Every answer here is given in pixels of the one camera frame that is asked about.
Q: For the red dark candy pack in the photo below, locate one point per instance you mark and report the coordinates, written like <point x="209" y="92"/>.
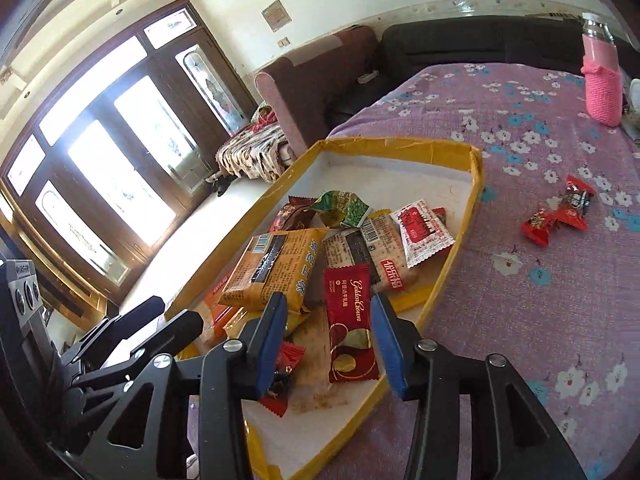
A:
<point x="295" y="214"/>

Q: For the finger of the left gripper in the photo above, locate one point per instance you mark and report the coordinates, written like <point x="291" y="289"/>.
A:
<point x="88" y="389"/>
<point x="93" y="349"/>

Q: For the patterned blanket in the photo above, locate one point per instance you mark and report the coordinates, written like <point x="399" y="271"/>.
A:
<point x="254" y="152"/>

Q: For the dark red Golden wafer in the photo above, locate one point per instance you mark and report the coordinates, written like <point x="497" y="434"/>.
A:
<point x="347" y="294"/>

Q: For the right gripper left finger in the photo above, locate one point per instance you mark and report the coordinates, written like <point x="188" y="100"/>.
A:
<point x="144" y="436"/>

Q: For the small red candy packet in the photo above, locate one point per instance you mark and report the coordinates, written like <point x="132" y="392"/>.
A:
<point x="538" y="228"/>

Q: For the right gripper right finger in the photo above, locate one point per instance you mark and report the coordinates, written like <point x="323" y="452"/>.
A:
<point x="512" y="434"/>

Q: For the orange cracker pack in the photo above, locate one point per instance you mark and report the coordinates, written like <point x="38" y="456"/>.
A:
<point x="216" y="315"/>

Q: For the red twisted candy pack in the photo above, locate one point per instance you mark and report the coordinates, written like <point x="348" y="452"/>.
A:
<point x="575" y="204"/>

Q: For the green peas snack pack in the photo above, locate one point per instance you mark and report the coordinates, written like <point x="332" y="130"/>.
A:
<point x="341" y="209"/>

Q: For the wooden glass door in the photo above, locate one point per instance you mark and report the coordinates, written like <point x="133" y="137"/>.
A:
<point x="119" y="154"/>

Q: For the plain cracker pack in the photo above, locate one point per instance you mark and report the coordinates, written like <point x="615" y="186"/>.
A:
<point x="311" y="389"/>

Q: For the white red sachet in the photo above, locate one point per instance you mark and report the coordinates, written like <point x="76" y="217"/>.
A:
<point x="421" y="232"/>

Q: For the purple floral tablecloth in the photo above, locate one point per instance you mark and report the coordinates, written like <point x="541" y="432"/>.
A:
<point x="567" y="316"/>

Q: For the black sofa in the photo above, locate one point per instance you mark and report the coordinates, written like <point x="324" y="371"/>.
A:
<point x="405" y="49"/>

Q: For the yellow cardboard tray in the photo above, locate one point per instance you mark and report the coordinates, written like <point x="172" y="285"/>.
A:
<point x="387" y="174"/>

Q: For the maroon armchair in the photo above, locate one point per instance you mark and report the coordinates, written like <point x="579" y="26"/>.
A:
<point x="304" y="81"/>

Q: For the red dark candy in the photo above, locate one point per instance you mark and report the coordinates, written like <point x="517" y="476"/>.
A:
<point x="275" y="398"/>

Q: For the pink knit-sleeved bottle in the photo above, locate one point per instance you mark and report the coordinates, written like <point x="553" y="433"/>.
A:
<point x="601" y="71"/>

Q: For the yellow snack bag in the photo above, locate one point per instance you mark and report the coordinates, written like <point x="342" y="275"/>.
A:
<point x="280" y="261"/>

